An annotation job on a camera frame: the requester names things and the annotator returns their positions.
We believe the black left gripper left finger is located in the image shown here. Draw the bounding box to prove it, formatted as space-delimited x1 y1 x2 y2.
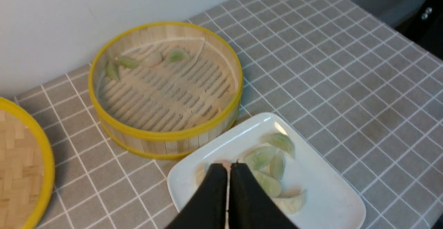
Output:
166 163 228 229

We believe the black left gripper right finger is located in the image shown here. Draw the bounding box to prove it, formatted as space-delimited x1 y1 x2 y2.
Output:
228 163 297 229

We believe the green dumpling on plate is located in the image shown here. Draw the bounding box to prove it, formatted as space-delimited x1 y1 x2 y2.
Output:
242 146 277 170
261 132 296 159
252 170 283 198
269 150 286 180

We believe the pale dumpling on plate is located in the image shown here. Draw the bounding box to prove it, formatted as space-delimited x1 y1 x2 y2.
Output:
272 190 307 215

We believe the white square plate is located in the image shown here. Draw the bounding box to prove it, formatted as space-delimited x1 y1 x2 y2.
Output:
167 112 367 229

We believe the yellow rimmed bamboo steamer basket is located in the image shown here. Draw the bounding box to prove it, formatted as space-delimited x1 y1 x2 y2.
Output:
88 21 244 159

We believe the green dumpling in steamer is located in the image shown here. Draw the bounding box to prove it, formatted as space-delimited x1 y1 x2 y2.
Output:
117 56 139 69
105 60 120 82
165 48 190 63

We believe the grey checked tablecloth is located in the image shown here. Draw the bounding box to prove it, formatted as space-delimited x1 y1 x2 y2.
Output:
14 0 443 229

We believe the yellow rimmed bamboo steamer lid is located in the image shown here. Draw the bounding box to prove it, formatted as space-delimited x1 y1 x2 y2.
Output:
0 98 55 229

